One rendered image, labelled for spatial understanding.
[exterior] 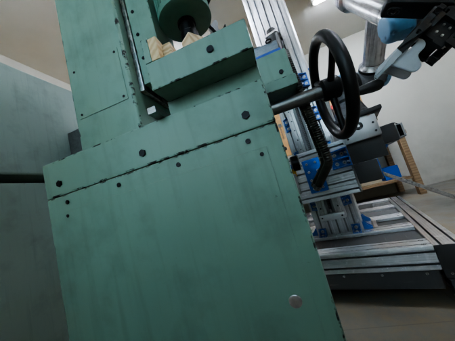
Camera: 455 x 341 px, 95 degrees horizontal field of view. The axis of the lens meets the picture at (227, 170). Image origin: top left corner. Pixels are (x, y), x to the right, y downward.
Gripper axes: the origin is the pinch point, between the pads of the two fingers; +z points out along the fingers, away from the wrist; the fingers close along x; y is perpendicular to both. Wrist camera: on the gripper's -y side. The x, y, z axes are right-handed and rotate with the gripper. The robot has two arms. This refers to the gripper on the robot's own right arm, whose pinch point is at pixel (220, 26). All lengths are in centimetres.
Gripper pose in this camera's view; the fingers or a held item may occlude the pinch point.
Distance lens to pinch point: 110.1
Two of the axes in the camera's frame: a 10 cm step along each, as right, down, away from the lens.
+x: 8.8, 4.0, -2.6
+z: -2.5, -0.6, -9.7
